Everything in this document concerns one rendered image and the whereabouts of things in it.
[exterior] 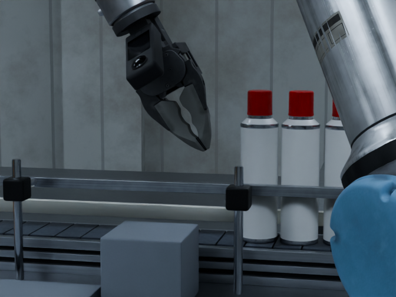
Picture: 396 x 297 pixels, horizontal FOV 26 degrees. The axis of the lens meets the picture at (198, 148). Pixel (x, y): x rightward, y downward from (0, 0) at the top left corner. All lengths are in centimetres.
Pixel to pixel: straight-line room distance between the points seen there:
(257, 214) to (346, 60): 55
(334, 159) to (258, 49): 233
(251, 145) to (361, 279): 56
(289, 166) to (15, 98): 248
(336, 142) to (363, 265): 54
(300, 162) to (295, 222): 8
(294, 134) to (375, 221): 56
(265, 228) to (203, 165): 233
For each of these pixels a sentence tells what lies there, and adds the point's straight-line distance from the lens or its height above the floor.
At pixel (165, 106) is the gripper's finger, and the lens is 118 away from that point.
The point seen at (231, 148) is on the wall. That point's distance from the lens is 347.
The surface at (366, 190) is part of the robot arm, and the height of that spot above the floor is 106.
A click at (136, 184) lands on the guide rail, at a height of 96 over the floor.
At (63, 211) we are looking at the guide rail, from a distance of 129.
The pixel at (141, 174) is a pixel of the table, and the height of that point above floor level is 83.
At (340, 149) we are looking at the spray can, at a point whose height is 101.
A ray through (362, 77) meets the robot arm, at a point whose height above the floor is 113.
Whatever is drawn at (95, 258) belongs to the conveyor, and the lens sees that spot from 120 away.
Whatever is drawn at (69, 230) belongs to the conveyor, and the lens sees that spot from 125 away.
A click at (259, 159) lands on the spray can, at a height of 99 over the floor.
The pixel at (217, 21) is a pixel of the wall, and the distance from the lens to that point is 344.
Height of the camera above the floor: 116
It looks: 7 degrees down
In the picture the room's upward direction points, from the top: straight up
